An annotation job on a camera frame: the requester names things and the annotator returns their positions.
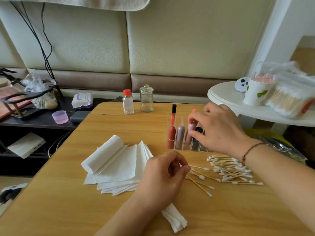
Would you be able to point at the person's left hand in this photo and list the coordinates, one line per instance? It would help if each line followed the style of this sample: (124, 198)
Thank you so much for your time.
(160, 182)

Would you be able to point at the person's right hand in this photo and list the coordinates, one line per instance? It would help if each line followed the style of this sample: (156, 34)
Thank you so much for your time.
(221, 127)

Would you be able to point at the red lipstick dusty pink tube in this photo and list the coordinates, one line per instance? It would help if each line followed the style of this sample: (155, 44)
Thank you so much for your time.
(190, 135)

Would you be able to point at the white tissue sheet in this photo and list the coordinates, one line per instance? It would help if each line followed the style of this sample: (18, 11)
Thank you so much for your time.
(174, 218)

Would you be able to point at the red lipstick mauve tube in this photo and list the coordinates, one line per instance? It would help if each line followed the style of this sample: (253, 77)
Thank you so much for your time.
(180, 137)

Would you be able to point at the pile of cotton swabs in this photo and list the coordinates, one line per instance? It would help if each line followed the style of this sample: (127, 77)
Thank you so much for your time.
(236, 169)

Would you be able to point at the stack of white tissues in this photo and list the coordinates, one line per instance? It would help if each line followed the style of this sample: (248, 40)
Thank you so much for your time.
(118, 167)

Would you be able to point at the clear acrylic lipstick organizer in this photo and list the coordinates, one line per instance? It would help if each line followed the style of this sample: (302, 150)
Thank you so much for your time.
(173, 115)

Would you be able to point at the person's left forearm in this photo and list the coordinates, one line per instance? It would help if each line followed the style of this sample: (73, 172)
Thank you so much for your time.
(128, 223)

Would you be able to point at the person's right forearm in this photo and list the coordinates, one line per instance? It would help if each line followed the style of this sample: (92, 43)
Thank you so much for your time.
(285, 179)

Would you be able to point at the white round side table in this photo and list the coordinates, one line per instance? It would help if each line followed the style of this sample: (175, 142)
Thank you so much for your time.
(226, 100)

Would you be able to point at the white panda figure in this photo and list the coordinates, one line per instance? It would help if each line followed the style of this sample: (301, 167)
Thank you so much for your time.
(241, 84)

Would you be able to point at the white mug green leaf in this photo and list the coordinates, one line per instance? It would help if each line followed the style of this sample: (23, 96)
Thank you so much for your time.
(256, 93)

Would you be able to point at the yellow-green bin with bag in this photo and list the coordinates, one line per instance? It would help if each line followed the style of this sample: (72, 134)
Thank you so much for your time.
(290, 145)

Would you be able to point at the glass jar with lid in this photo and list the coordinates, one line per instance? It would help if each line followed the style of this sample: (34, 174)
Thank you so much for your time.
(146, 99)

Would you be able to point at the clear bottle red cap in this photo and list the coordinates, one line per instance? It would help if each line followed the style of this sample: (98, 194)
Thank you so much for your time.
(128, 103)

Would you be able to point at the beige padded backrest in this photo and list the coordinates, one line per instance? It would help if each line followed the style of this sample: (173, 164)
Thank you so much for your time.
(197, 39)

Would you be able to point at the wet wipes pack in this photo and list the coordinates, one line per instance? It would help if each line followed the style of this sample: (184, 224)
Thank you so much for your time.
(82, 100)

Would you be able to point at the small purple plastic cup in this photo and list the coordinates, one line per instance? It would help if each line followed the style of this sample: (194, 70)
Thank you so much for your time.
(60, 117)

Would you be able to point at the black low shelf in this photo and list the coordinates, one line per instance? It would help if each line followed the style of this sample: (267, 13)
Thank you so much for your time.
(42, 126)

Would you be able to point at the white power bank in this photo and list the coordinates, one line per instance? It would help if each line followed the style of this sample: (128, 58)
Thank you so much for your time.
(26, 145)

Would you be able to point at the crumpled clear plastic bag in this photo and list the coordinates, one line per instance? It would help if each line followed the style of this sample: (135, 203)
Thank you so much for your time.
(39, 85)

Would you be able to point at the pink tray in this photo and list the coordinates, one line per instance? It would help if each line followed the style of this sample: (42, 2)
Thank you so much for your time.
(7, 109)

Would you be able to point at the black clip tool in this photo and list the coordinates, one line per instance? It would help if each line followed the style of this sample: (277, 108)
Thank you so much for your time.
(6, 73)

